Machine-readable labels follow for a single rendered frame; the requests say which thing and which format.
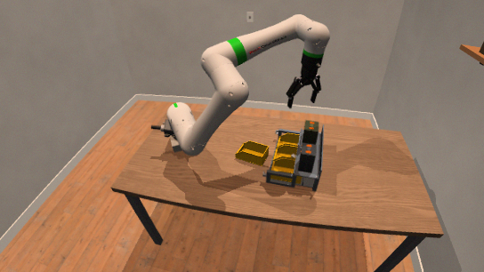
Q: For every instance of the yellow bin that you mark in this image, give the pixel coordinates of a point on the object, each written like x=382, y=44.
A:
x=285, y=151
x=253, y=152
x=287, y=165
x=288, y=139

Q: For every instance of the grey metal shelf rack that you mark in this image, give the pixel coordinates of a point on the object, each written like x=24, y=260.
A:
x=311, y=177

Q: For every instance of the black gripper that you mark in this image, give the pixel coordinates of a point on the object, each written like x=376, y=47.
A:
x=306, y=78

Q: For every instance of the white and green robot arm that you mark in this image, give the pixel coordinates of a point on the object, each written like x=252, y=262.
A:
x=231, y=90

